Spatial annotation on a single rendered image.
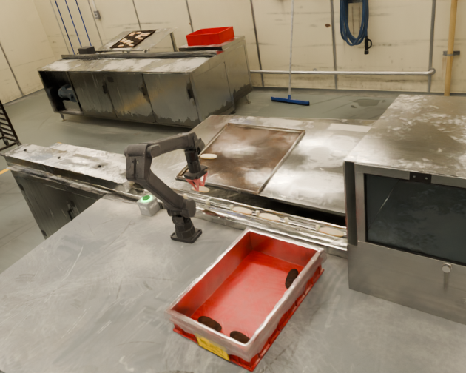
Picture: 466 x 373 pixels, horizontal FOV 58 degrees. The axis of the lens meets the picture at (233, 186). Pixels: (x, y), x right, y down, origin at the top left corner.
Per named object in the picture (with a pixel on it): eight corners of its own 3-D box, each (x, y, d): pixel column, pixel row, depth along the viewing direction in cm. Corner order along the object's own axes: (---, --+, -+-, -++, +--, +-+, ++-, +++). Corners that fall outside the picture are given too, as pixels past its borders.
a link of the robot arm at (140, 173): (115, 177, 142) (140, 177, 139) (125, 141, 147) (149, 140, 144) (173, 219, 181) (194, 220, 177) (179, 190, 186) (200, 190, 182)
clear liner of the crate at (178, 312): (168, 331, 136) (160, 311, 131) (251, 245, 168) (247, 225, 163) (253, 377, 117) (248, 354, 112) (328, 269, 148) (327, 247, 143)
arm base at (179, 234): (169, 239, 182) (192, 244, 176) (165, 223, 178) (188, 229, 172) (181, 227, 188) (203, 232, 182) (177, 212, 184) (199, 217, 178)
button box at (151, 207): (141, 220, 206) (134, 200, 201) (152, 211, 211) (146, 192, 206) (153, 223, 201) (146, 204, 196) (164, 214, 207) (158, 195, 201)
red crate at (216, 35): (187, 46, 530) (184, 35, 523) (203, 38, 554) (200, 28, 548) (220, 44, 503) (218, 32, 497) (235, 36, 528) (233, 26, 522)
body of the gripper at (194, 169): (183, 177, 189) (180, 163, 185) (197, 167, 196) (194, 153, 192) (194, 180, 185) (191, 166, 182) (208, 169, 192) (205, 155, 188)
